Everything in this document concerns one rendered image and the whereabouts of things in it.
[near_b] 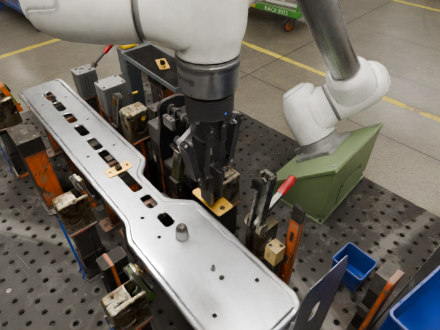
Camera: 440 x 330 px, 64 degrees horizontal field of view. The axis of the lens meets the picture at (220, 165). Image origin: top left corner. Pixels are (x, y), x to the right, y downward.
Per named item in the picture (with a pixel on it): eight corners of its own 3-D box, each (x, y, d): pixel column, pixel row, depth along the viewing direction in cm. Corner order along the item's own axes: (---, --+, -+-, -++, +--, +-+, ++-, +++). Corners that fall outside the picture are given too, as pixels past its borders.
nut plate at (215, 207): (191, 192, 70) (190, 188, 70) (205, 183, 72) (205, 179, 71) (219, 217, 66) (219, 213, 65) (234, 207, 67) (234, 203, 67)
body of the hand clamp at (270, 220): (239, 290, 114) (245, 220, 90) (255, 277, 117) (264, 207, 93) (253, 304, 110) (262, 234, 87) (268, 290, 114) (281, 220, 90)
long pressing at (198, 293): (9, 95, 147) (8, 92, 146) (62, 78, 158) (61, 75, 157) (232, 378, 69) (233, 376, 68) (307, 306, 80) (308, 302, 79)
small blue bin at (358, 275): (325, 272, 118) (331, 257, 112) (343, 256, 123) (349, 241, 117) (353, 296, 112) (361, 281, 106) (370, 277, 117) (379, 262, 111)
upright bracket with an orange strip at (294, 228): (270, 313, 108) (293, 204, 75) (273, 311, 109) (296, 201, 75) (277, 321, 106) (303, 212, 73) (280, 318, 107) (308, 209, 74)
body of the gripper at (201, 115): (214, 69, 57) (215, 118, 63) (171, 87, 53) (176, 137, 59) (247, 88, 52) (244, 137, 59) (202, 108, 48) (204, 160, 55)
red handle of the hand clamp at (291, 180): (247, 219, 88) (287, 170, 89) (249, 221, 90) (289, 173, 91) (258, 229, 86) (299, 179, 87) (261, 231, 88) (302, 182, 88)
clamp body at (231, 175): (203, 251, 125) (200, 174, 100) (228, 234, 130) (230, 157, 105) (220, 269, 120) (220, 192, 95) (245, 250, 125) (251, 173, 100)
